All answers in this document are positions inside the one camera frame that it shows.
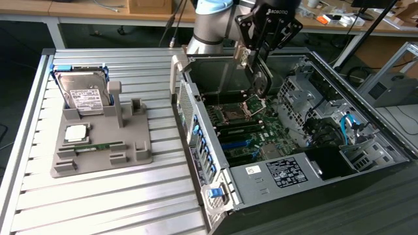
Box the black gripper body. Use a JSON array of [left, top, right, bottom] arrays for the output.
[[250, 0, 303, 25]]

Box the orange white small box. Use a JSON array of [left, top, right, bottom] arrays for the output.
[[318, 14, 342, 25]]

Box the black stand pole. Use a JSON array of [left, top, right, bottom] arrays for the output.
[[333, 0, 401, 73]]

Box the open PC case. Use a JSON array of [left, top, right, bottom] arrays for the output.
[[171, 47, 418, 235]]

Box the black monitor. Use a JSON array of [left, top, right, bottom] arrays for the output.
[[351, 0, 398, 21]]

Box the brown cardboard box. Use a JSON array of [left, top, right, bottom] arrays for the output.
[[127, 0, 174, 15]]

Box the metal socket cover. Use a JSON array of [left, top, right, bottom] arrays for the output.
[[243, 94, 267, 116]]

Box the CPU socket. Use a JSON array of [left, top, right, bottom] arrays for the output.
[[221, 104, 253, 122]]

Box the brown cardboard piece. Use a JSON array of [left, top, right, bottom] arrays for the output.
[[393, 0, 418, 27]]

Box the grey cabinet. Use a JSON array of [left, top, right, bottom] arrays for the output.
[[358, 72, 418, 108]]

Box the green motherboard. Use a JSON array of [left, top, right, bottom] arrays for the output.
[[204, 101, 299, 167]]

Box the blue expansion slot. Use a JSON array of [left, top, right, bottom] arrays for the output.
[[221, 140, 249, 149]]

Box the wooden desk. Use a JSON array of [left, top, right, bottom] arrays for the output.
[[0, 0, 418, 49]]

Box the silver hard disk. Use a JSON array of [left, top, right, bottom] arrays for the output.
[[54, 70, 107, 116]]

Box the blue disk carrier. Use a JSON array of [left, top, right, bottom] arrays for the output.
[[48, 64, 115, 111]]

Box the grey power supply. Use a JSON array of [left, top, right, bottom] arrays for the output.
[[230, 156, 325, 204]]

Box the green RAM stick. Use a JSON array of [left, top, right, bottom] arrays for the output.
[[60, 143, 122, 152]]

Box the silver CPU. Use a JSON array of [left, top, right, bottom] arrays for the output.
[[64, 125, 88, 142]]

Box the grey parts rack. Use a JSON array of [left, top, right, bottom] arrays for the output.
[[51, 80, 154, 178]]

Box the black hanging cable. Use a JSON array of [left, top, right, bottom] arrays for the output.
[[159, 0, 190, 47]]

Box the beige corner bracket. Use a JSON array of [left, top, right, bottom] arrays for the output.
[[171, 54, 190, 95]]

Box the aluminium profile frame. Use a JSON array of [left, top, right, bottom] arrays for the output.
[[381, 41, 418, 81]]

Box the grey thin cable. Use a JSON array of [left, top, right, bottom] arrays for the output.
[[92, 0, 128, 12]]

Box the blue disk wire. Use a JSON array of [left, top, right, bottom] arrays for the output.
[[339, 113, 362, 145]]

